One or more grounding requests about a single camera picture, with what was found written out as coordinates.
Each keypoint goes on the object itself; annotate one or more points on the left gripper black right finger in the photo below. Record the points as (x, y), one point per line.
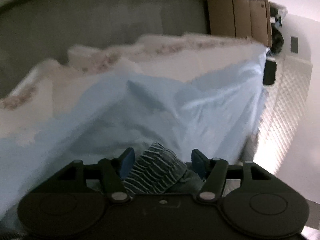
(213, 171)

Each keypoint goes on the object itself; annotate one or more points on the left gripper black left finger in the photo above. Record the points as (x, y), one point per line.
(112, 173)

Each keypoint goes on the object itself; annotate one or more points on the dark grey-green trousers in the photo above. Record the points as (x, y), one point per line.
(159, 171)

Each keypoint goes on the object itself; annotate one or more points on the light blue bed sheet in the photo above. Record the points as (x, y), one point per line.
(209, 99)

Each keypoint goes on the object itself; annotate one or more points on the white quilted headboard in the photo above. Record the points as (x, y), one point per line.
(283, 108)

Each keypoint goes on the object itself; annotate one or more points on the black and blue bag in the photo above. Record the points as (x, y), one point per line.
(277, 13)

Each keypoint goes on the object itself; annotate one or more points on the white floral duvet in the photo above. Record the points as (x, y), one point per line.
(50, 89)

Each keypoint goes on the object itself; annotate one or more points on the brown wooden cabinet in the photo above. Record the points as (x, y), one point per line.
(241, 19)

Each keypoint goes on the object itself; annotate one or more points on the grey wall switch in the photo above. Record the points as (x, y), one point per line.
(294, 44)

